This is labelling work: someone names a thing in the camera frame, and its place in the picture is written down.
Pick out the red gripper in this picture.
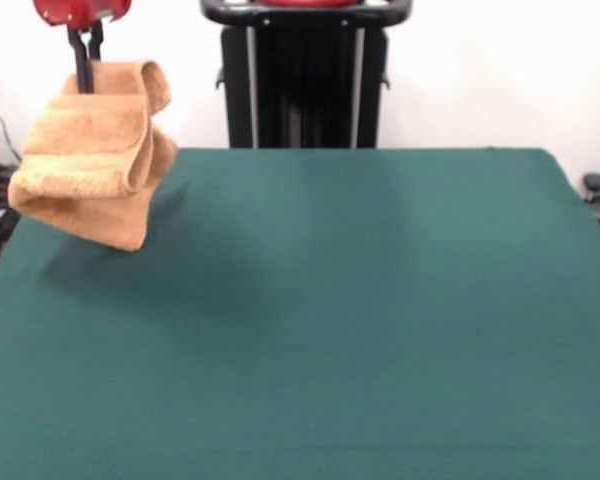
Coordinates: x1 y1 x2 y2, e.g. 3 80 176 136
32 0 131 94

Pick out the orange terry towel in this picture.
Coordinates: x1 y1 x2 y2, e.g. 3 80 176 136
7 59 180 253

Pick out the dark green table cloth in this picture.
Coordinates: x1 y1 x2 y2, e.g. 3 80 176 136
0 146 600 480

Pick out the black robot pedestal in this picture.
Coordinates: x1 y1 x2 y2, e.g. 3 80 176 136
198 0 412 150

